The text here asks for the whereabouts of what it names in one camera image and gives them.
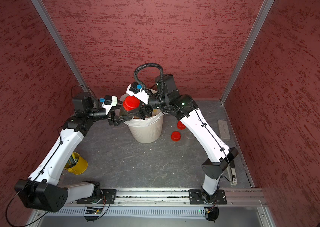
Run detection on white printed bin liner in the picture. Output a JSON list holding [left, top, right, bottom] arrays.
[[116, 96, 164, 127]]

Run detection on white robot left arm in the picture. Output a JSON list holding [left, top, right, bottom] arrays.
[[15, 92, 140, 212]]

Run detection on yellow pencil cup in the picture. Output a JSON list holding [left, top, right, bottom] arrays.
[[64, 152, 88, 175]]

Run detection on grey rectangular pad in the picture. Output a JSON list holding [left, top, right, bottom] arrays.
[[218, 120, 231, 141]]

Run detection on black corrugated cable conduit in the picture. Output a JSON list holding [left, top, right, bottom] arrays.
[[133, 63, 183, 114]]

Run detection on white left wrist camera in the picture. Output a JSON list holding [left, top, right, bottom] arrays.
[[99, 95, 118, 114]]

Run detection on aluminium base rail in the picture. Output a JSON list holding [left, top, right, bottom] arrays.
[[111, 188, 268, 207]]

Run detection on cream plastic trash bin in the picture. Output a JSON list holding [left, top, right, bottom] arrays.
[[125, 109, 164, 144]]

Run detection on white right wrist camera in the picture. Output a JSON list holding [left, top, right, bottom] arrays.
[[126, 82, 150, 105]]

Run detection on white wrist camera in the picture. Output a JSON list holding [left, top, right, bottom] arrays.
[[126, 82, 150, 105], [99, 95, 118, 114]]

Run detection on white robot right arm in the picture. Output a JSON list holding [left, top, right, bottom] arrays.
[[125, 74, 238, 201]]

